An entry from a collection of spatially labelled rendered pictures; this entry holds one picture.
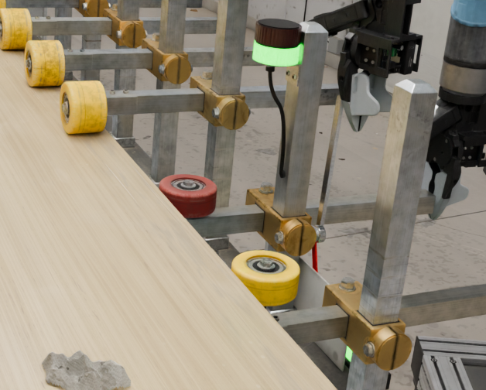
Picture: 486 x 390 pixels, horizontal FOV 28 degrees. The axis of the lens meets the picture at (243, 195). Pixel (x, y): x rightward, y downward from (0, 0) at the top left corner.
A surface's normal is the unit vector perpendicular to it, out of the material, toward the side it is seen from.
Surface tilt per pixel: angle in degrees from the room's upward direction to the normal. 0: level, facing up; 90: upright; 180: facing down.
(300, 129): 90
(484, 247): 0
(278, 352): 0
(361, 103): 93
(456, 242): 0
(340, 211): 90
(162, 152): 90
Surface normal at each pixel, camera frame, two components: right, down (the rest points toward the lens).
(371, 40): -0.71, 0.21
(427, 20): -0.86, 0.12
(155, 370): 0.09, -0.92
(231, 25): 0.41, 0.38
